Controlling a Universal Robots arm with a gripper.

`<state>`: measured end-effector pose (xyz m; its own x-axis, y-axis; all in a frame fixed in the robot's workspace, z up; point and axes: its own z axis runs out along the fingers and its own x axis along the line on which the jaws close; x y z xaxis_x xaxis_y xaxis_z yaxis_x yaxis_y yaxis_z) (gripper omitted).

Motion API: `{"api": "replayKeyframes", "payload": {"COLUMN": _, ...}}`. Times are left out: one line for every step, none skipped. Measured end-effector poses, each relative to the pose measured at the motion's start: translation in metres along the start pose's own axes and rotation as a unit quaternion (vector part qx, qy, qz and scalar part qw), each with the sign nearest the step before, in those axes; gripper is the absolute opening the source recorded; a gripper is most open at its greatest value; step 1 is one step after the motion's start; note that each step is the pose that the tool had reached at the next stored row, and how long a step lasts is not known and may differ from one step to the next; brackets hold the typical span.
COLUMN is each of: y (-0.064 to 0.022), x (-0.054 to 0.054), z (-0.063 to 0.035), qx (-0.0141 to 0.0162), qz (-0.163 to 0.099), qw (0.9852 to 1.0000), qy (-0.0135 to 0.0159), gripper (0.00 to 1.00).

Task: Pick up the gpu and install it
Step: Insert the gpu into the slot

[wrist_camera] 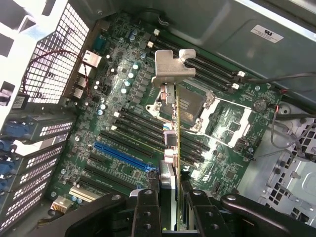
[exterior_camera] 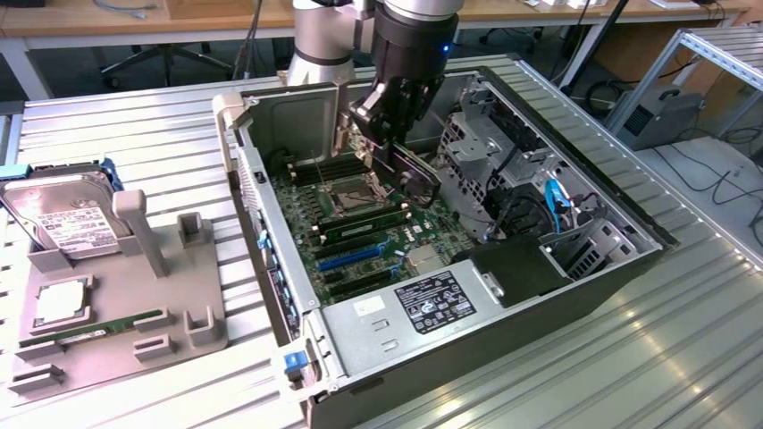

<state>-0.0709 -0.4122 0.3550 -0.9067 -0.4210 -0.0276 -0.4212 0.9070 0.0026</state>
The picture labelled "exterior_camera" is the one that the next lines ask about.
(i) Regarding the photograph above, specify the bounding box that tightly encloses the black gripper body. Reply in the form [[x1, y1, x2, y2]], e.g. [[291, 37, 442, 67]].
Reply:
[[372, 8, 460, 90]]

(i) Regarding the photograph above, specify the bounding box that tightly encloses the graphics card with black fan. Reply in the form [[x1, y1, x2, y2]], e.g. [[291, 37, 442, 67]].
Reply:
[[331, 80, 443, 207]]

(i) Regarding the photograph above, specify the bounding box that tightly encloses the tall metal disk bay cage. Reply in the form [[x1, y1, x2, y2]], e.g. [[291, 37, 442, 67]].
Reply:
[[438, 109, 578, 245]]

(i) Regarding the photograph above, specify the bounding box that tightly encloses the thin metal locking lever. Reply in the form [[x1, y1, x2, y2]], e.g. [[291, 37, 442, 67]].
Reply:
[[312, 150, 328, 191]]

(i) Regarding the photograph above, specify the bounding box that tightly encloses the metal socket cover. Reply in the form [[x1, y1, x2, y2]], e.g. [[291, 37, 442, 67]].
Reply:
[[368, 172, 399, 198]]

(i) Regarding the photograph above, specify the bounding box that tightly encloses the black office chair base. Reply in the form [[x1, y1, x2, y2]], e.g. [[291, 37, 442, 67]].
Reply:
[[478, 26, 544, 46], [97, 42, 235, 89]]

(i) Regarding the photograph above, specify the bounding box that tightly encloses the CPU socket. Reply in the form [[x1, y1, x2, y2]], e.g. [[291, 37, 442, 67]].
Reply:
[[320, 178, 383, 218]]

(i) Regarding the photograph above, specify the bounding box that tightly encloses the green RAM stick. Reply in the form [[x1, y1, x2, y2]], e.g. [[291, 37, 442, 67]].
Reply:
[[17, 311, 165, 350], [324, 222, 410, 240]]

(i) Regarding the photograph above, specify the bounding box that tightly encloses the green motherboard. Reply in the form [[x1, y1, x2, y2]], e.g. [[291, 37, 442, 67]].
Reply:
[[271, 149, 486, 306]]

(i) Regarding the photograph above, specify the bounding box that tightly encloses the black expansion slot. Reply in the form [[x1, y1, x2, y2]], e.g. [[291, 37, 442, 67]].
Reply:
[[331, 279, 402, 299], [326, 269, 394, 290], [312, 240, 382, 261]]

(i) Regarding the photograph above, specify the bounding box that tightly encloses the silver chipset heatsink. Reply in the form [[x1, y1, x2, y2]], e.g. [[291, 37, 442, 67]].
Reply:
[[407, 247, 450, 274]]

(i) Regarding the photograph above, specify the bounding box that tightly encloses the brown cardboard box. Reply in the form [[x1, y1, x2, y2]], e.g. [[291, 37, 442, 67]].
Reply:
[[165, 0, 255, 21]]

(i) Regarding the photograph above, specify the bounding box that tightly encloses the black plastic shroud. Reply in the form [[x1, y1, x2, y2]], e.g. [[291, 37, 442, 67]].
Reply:
[[450, 235, 578, 310]]

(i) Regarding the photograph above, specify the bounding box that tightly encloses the low metal disk bay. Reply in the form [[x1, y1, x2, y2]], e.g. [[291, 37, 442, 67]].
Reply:
[[539, 217, 651, 282]]

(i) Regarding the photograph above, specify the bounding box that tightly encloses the silver power supply unit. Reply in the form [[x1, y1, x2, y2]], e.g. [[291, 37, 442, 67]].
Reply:
[[308, 261, 510, 381]]

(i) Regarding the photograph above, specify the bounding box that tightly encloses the open black PC case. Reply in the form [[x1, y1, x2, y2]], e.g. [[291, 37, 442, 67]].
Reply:
[[224, 65, 680, 429]]

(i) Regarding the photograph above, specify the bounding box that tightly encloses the silver hard disk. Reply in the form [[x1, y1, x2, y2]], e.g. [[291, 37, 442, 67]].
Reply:
[[0, 172, 131, 261]]

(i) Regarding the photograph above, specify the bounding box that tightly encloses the grey parts rack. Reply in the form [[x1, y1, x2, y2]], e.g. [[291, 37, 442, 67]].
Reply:
[[5, 189, 231, 407]]

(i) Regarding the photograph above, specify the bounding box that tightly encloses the silver CPU chip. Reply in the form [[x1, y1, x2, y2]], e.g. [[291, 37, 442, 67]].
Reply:
[[33, 281, 89, 326]]

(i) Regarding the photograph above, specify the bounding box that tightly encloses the thin hanging cable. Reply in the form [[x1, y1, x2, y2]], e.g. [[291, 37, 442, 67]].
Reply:
[[236, 0, 264, 80]]

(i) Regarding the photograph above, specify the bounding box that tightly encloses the blue wire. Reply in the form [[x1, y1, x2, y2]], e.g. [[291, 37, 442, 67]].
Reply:
[[542, 177, 578, 236]]

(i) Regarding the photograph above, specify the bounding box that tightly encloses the grey box with handle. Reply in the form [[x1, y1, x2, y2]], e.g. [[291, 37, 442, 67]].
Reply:
[[607, 87, 710, 152]]

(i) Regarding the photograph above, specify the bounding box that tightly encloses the wooden desk white frame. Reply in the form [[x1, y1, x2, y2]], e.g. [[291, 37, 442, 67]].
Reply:
[[0, 0, 299, 100], [455, 0, 754, 86]]

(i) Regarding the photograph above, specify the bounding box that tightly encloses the light blue network cable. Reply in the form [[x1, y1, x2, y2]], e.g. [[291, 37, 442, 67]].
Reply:
[[93, 0, 160, 20]]

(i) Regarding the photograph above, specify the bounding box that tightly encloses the aluminium profile frame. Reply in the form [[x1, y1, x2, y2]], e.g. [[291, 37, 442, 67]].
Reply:
[[604, 26, 763, 135]]

